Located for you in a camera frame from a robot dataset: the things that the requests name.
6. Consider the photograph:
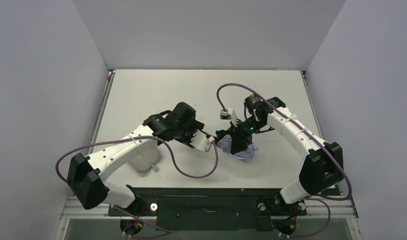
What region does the lavender folding umbrella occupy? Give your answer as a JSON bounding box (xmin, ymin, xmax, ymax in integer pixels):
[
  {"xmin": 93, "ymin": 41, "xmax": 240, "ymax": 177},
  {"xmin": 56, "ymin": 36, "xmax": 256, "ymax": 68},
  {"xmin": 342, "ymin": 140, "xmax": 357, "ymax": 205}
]
[{"xmin": 216, "ymin": 130, "xmax": 259, "ymax": 163}]

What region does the pink umbrella case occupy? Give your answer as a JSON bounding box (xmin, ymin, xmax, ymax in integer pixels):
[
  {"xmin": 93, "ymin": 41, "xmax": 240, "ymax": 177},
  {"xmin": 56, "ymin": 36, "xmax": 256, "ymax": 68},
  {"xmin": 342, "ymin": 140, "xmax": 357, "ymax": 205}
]
[{"xmin": 128, "ymin": 147, "xmax": 161, "ymax": 174}]

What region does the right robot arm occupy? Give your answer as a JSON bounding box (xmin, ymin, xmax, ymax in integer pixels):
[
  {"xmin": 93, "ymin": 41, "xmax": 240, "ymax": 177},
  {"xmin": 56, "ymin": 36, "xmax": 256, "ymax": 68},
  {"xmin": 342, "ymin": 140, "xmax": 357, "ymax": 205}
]
[{"xmin": 227, "ymin": 94, "xmax": 344, "ymax": 204}]

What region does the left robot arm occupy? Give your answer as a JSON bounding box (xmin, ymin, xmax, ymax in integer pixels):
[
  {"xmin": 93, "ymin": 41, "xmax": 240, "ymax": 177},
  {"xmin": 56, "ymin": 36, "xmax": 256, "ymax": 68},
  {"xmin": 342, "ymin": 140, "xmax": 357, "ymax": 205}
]
[{"xmin": 67, "ymin": 102, "xmax": 214, "ymax": 210}]

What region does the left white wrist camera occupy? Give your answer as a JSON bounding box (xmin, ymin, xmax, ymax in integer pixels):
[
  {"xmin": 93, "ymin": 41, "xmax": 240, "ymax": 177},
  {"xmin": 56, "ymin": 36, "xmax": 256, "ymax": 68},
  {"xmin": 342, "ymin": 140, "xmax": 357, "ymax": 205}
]
[{"xmin": 190, "ymin": 129, "xmax": 215, "ymax": 152}]

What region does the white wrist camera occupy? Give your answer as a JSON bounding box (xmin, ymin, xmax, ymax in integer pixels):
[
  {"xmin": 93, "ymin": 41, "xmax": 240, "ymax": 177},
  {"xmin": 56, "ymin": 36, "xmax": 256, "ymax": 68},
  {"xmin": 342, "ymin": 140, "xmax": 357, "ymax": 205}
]
[
  {"xmin": 219, "ymin": 108, "xmax": 238, "ymax": 127},
  {"xmin": 190, "ymin": 129, "xmax": 215, "ymax": 152}
]

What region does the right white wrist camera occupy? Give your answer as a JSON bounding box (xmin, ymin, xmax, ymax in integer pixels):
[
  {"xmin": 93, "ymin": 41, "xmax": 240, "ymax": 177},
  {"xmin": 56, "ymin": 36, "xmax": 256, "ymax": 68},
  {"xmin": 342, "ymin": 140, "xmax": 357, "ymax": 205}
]
[{"xmin": 219, "ymin": 108, "xmax": 238, "ymax": 127}]

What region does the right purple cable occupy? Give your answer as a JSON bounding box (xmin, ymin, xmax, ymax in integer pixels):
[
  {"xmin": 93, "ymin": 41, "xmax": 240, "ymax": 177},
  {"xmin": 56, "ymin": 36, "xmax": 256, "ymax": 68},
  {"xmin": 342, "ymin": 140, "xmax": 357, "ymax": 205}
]
[{"xmin": 216, "ymin": 82, "xmax": 353, "ymax": 239}]

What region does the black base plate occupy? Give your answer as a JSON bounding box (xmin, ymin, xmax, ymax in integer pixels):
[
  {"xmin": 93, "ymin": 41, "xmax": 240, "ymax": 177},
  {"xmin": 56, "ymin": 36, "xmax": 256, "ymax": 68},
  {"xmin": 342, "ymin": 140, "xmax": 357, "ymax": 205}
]
[{"xmin": 103, "ymin": 187, "xmax": 326, "ymax": 232}]

